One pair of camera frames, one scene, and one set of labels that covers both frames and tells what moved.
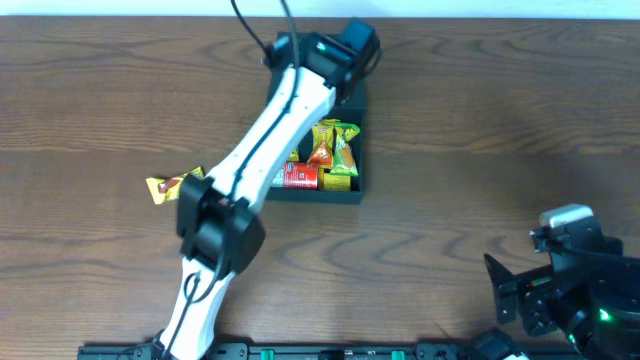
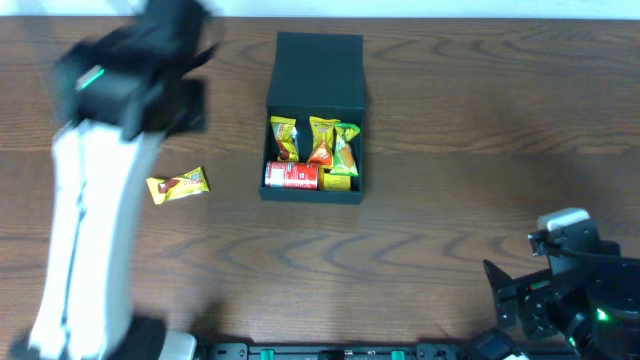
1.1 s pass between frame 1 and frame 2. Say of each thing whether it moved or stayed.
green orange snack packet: stayed
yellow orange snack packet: stayed
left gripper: moved
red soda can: stayed
